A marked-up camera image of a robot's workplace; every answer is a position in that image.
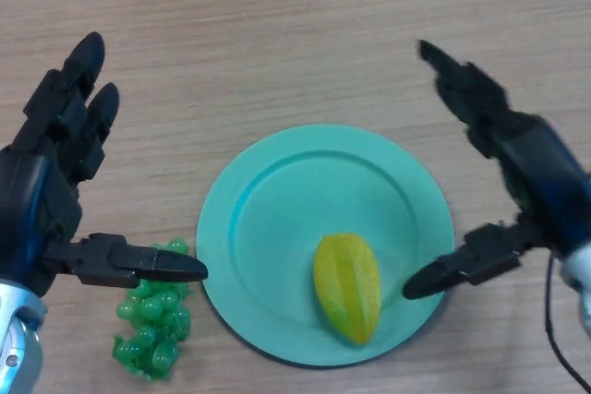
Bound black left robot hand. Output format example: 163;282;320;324
0;31;208;298

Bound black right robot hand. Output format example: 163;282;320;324
402;39;591;301

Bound yellow starfruit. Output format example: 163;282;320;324
312;233;382;347

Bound green round plate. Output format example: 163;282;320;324
196;124;456;369

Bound green grape bunch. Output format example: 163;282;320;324
113;236;193;381

